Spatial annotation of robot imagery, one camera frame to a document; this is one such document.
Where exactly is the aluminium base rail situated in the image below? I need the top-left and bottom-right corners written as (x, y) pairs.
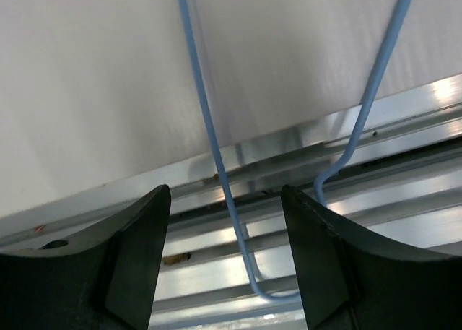
top-left (1, 75), bottom-right (461, 329)

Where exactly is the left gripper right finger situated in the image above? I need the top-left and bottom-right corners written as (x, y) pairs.
top-left (280, 185), bottom-right (461, 329)

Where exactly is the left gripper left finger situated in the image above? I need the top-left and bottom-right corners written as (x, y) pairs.
top-left (1, 185), bottom-right (170, 329)

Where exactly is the blue hanger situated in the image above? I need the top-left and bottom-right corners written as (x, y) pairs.
top-left (178, 0), bottom-right (412, 303)

